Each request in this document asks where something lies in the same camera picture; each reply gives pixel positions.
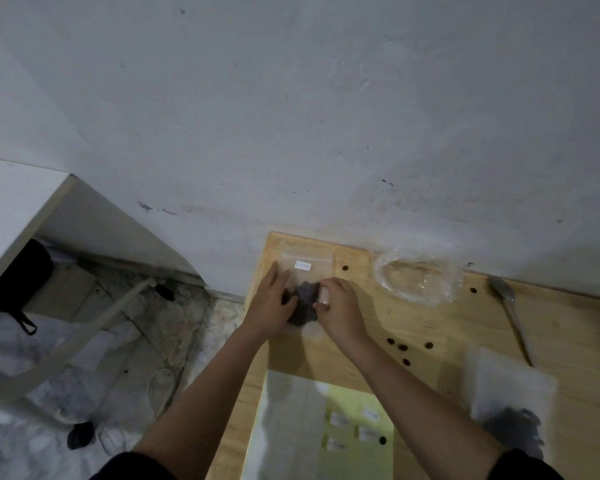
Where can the black left sleeve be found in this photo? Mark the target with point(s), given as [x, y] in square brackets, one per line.
[135, 468]

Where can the black cloth lump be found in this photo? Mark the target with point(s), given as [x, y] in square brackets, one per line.
[81, 435]

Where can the frosted bag with dark beans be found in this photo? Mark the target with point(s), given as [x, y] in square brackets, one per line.
[510, 394]

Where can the crumpled clear plastic bag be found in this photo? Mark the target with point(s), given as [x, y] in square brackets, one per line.
[430, 289]

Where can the yellow-green paper sheet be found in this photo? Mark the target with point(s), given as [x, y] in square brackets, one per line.
[365, 459]

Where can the person's left thumb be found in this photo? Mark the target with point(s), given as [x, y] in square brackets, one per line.
[290, 298]

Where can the pile of dark coffee beans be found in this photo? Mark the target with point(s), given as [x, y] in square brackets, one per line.
[305, 299]

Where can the person's right thumb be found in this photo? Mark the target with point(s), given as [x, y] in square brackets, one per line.
[321, 306]

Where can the small black plug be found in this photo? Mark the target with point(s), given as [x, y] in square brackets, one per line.
[166, 292]

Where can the person's right forearm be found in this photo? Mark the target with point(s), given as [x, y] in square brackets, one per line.
[420, 399]

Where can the metal spoon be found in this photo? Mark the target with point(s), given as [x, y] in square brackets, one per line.
[515, 314]

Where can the black sleeve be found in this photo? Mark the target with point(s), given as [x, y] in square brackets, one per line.
[527, 467]
[135, 468]

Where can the person's left hand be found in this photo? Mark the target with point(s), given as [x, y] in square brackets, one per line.
[266, 307]

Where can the black right sleeve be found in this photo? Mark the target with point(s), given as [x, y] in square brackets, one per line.
[527, 467]

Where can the clear zip bag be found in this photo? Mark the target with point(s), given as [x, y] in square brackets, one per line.
[310, 267]

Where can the black bag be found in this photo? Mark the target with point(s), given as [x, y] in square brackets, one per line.
[15, 279]

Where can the scattered loose coffee beans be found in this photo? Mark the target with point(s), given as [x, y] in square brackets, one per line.
[403, 347]

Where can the white desk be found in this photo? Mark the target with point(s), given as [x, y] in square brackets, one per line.
[10, 204]

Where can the cardboard box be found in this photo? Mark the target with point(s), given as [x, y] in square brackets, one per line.
[65, 294]

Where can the person's left forearm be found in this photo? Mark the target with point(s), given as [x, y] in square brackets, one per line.
[205, 394]

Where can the person's right hand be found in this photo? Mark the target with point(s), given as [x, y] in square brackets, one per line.
[342, 314]

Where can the stack of empty zip bags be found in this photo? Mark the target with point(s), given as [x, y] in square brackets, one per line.
[285, 424]

